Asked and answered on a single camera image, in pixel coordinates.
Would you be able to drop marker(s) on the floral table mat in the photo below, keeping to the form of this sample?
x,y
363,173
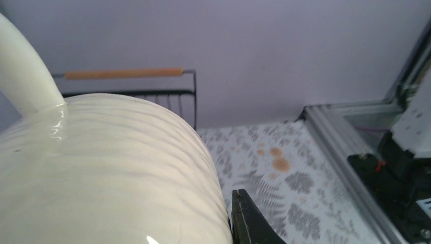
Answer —
x,y
290,181

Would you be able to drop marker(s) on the aluminium rail frame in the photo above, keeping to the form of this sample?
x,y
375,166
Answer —
x,y
345,129

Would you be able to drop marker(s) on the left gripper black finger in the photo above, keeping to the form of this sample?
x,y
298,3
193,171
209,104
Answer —
x,y
249,225

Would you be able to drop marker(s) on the black wire dish rack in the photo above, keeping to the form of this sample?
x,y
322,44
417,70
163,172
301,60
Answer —
x,y
143,93

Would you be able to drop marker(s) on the cream ribbed mug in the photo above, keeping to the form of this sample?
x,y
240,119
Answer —
x,y
99,168

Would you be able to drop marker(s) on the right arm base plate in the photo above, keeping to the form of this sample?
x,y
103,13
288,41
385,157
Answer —
x,y
405,202

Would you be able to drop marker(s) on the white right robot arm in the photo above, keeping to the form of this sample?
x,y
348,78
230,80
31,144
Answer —
x,y
406,146

